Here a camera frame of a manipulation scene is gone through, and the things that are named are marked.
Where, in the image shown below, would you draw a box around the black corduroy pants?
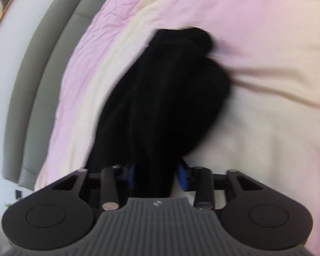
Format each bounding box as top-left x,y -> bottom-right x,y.
86,27 -> 231,198

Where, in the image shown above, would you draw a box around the grey padded headboard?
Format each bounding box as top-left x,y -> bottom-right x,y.
2,0 -> 106,190

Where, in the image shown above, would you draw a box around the pink floral duvet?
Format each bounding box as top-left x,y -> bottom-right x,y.
35,0 -> 320,255

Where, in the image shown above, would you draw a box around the black wall switch panel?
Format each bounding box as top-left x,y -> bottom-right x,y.
15,190 -> 22,200

